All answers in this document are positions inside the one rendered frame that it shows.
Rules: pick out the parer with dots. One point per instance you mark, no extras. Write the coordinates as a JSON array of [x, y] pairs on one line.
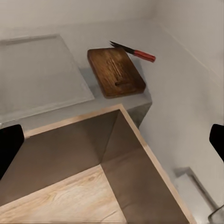
[[145, 55]]

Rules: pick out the cutting board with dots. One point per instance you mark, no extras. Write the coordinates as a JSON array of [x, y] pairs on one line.
[[112, 67]]

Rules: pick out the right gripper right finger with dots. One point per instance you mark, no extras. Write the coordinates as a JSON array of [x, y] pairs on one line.
[[216, 138]]

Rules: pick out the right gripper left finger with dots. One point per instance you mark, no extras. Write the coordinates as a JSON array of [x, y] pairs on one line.
[[11, 140]]

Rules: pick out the drop in sink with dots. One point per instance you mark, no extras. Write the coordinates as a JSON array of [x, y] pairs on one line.
[[38, 75]]

